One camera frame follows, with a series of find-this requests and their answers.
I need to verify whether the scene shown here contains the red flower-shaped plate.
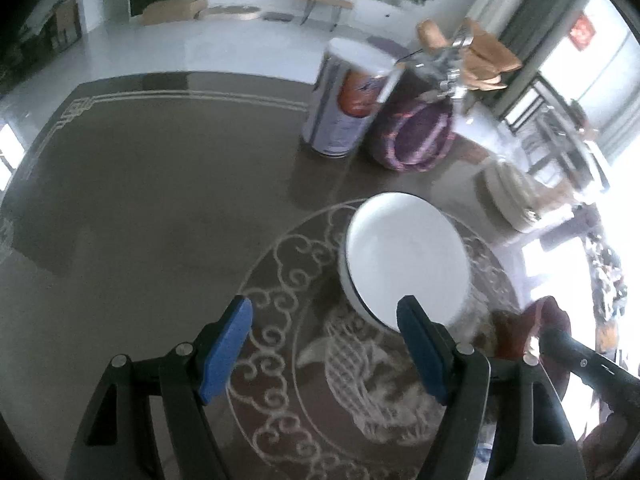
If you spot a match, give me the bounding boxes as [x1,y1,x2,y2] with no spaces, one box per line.
[492,296,572,361]

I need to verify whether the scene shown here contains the white bowl with blue pattern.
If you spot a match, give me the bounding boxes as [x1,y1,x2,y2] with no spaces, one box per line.
[337,192,473,335]

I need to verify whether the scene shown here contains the cardboard box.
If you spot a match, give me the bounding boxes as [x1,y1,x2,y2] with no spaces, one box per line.
[141,0,208,26]

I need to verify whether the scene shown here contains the brown wooden chair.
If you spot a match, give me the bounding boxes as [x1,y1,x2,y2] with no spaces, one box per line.
[417,17,523,91]

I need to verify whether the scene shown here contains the stack of plates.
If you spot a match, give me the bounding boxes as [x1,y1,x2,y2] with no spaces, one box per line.
[452,110,576,235]

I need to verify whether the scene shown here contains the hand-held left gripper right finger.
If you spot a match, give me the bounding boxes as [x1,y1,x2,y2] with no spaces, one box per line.
[396,295,588,480]

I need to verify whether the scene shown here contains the dark slatted chair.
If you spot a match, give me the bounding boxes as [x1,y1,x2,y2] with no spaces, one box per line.
[505,75,566,136]

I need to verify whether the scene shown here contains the wooden bench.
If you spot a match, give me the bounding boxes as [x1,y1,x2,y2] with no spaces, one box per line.
[295,0,353,28]

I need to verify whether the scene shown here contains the red window decoration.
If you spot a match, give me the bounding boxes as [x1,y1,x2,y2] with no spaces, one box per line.
[570,12,597,51]

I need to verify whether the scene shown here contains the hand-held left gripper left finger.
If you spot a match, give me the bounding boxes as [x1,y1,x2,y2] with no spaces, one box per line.
[62,295,255,480]

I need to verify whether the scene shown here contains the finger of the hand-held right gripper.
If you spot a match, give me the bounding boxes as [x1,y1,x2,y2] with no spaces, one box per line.
[542,327,640,413]

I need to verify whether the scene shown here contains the purple tin can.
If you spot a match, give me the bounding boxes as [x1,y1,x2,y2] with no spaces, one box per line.
[301,37,398,159]

